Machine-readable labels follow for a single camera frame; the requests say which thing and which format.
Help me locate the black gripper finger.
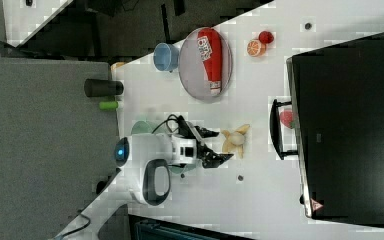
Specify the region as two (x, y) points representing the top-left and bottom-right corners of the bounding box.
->
(201, 128), (219, 138)
(218, 153), (233, 164)

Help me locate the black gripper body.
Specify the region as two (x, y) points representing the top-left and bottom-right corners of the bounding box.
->
(178, 116), (221, 168)

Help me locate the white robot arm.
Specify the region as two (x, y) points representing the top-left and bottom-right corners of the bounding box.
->
(50, 114), (233, 240)

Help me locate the black toaster oven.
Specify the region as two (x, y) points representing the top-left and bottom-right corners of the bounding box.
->
(270, 32), (384, 228)

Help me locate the green mug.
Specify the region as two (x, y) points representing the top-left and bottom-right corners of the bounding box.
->
(169, 164), (196, 175)

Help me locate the grey round plate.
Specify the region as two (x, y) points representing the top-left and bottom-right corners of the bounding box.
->
(179, 28), (232, 102)

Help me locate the green perforated basket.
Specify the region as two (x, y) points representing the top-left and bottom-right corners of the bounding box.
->
(131, 121), (161, 135)

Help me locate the red toy strawberry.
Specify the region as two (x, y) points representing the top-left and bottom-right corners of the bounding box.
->
(279, 110), (294, 129)

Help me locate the blue cup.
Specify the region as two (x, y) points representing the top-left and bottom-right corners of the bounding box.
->
(153, 43), (180, 72)

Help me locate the red ketchup bottle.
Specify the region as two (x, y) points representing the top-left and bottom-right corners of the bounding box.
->
(197, 28), (223, 95)

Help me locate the orange slice toy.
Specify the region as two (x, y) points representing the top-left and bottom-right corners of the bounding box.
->
(247, 39), (266, 57)

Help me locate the green cylinder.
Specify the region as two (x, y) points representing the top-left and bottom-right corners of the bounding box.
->
(99, 101), (119, 111)

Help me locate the black cylinder lower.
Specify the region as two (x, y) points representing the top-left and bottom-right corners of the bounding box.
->
(96, 181), (108, 195)

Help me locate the black cylinder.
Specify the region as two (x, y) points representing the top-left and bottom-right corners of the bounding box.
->
(96, 181), (108, 195)
(84, 79), (124, 97)

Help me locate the red toy fruit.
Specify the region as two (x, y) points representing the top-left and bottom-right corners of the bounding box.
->
(258, 31), (274, 44)

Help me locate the black cylinder upper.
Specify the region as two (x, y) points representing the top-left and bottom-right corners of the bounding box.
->
(84, 79), (124, 97)

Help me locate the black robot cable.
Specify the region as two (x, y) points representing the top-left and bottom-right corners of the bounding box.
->
(151, 113), (184, 135)

